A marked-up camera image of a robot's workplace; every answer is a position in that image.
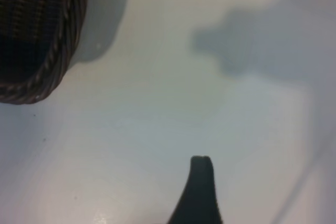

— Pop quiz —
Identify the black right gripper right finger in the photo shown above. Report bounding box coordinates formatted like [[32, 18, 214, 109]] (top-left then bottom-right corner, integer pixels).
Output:
[[200, 155, 224, 224]]

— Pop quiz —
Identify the dark brown wicker basket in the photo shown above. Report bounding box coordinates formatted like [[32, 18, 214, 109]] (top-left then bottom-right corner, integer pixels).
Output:
[[0, 0, 95, 105]]

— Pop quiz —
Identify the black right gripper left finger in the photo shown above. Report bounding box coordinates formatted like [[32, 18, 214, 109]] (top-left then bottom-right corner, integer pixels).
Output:
[[167, 155, 203, 224]]

